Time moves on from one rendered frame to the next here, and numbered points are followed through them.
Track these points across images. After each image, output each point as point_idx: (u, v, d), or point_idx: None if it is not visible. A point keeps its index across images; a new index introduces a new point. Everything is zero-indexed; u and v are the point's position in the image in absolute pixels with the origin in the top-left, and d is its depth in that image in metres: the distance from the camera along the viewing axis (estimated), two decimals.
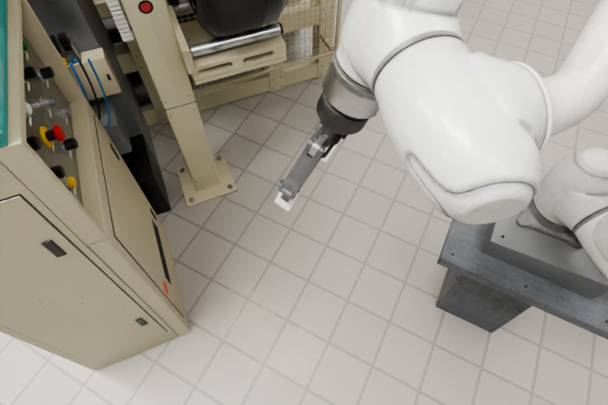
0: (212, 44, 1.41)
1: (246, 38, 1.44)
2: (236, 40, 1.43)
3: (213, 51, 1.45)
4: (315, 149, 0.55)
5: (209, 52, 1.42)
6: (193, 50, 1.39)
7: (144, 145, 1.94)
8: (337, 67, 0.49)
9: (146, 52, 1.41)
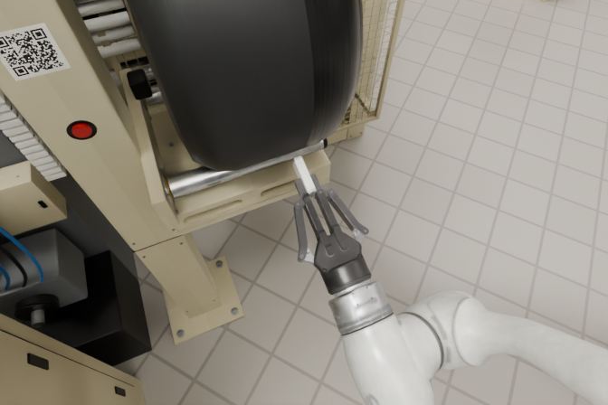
0: (207, 177, 0.81)
1: (266, 162, 0.84)
2: (249, 166, 0.83)
3: None
4: (365, 230, 0.68)
5: (202, 189, 0.82)
6: (174, 189, 0.79)
7: (110, 269, 1.34)
8: None
9: (91, 191, 0.81)
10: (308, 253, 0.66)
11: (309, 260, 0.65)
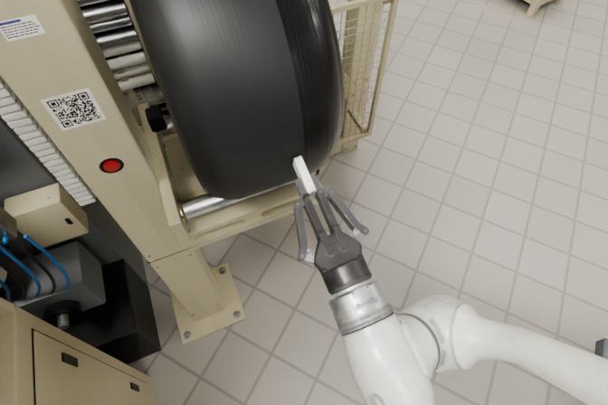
0: None
1: None
2: None
3: (218, 205, 0.94)
4: (365, 229, 0.68)
5: (206, 200, 0.93)
6: (184, 201, 0.94)
7: (125, 277, 1.47)
8: None
9: (116, 213, 0.94)
10: (308, 253, 0.65)
11: (309, 260, 0.65)
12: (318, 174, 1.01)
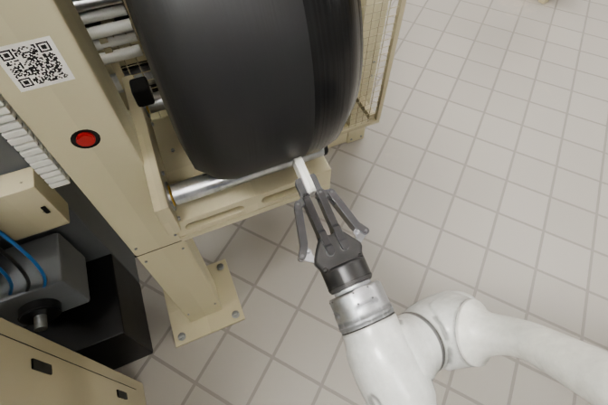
0: (204, 173, 0.84)
1: None
2: None
3: (212, 188, 0.82)
4: (365, 229, 0.68)
5: (198, 181, 0.81)
6: (173, 183, 0.82)
7: (112, 273, 1.35)
8: None
9: (94, 198, 0.82)
10: (308, 253, 0.65)
11: (309, 260, 0.65)
12: (327, 154, 0.89)
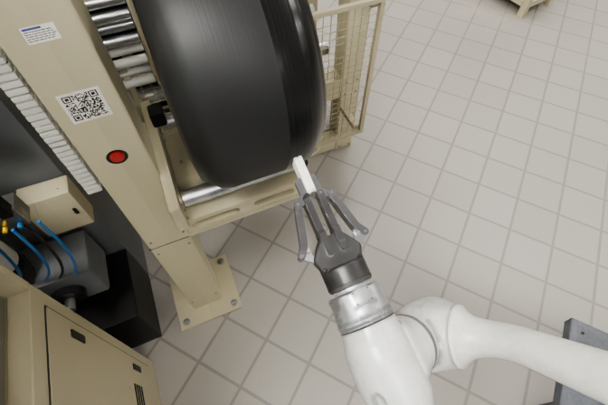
0: (213, 193, 1.02)
1: (259, 181, 1.06)
2: (245, 184, 1.05)
3: None
4: (365, 230, 0.68)
5: (207, 200, 1.05)
6: (186, 202, 1.01)
7: (127, 266, 1.56)
8: None
9: (120, 202, 1.02)
10: (308, 253, 0.66)
11: (309, 260, 0.65)
12: None
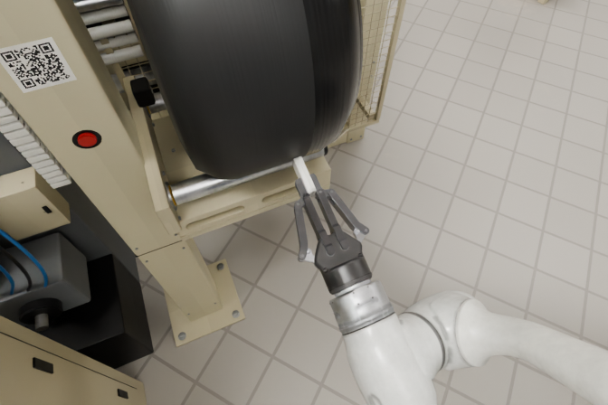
0: (212, 193, 0.83)
1: (268, 174, 0.87)
2: (251, 180, 0.86)
3: None
4: (366, 229, 0.68)
5: None
6: (180, 203, 0.82)
7: (113, 273, 1.35)
8: None
9: (96, 198, 0.82)
10: (308, 253, 0.65)
11: (310, 260, 0.65)
12: None
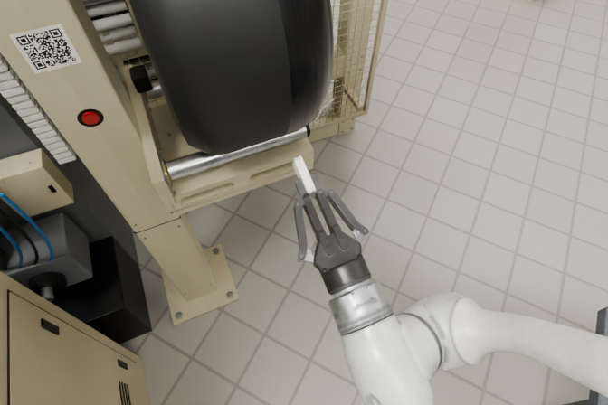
0: None
1: None
2: None
3: (199, 151, 0.92)
4: (365, 230, 0.68)
5: None
6: None
7: (113, 254, 1.44)
8: None
9: (98, 174, 0.90)
10: (308, 253, 0.65)
11: (309, 260, 0.65)
12: None
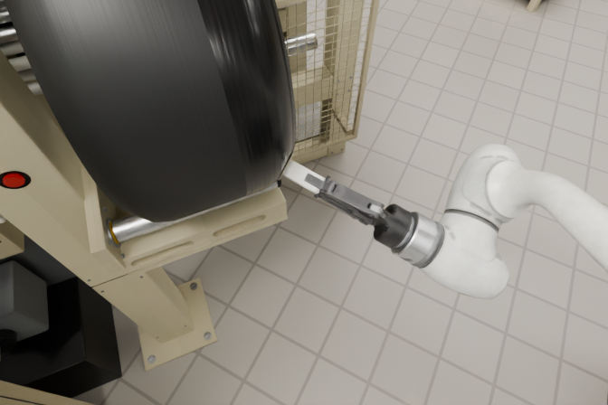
0: None
1: None
2: None
3: None
4: (376, 210, 0.66)
5: None
6: None
7: (77, 297, 1.32)
8: (441, 230, 0.71)
9: (34, 235, 0.78)
10: None
11: None
12: None
